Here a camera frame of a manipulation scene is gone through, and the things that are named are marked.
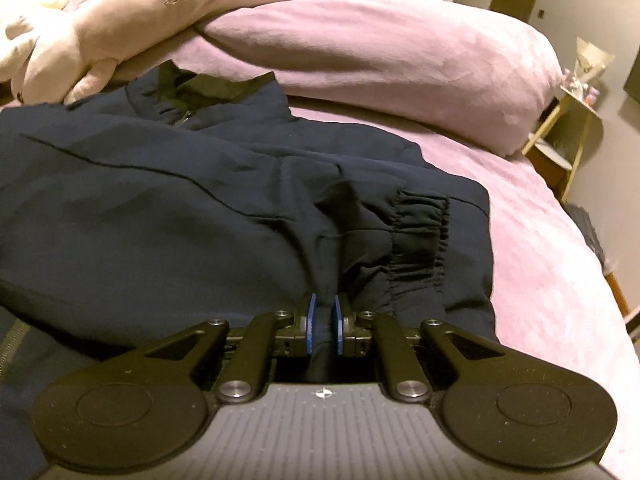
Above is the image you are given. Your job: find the purple bed blanket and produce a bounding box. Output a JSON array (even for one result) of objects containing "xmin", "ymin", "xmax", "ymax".
[{"xmin": 0, "ymin": 0, "xmax": 640, "ymax": 480}]

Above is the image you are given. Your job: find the dark navy zip jacket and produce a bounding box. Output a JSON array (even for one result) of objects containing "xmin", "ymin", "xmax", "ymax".
[{"xmin": 1, "ymin": 63, "xmax": 495, "ymax": 479}]

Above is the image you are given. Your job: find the wrapped flower bouquet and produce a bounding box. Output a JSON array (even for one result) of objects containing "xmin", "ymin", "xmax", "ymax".
[{"xmin": 563, "ymin": 37, "xmax": 615, "ymax": 101}]

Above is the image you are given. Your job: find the wall mounted television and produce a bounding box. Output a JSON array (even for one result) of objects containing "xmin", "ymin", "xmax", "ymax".
[{"xmin": 623, "ymin": 48, "xmax": 640, "ymax": 102}]

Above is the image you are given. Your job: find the long pink plush toy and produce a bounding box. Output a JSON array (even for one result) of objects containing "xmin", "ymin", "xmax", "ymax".
[{"xmin": 1, "ymin": 0, "xmax": 286, "ymax": 105}]

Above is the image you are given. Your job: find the yellow legged side table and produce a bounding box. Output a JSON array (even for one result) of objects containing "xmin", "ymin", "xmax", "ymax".
[{"xmin": 521, "ymin": 87, "xmax": 601, "ymax": 203}]

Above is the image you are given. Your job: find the black bag on floor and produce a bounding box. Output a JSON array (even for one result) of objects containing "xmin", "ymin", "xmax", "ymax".
[{"xmin": 564, "ymin": 204, "xmax": 606, "ymax": 271}]

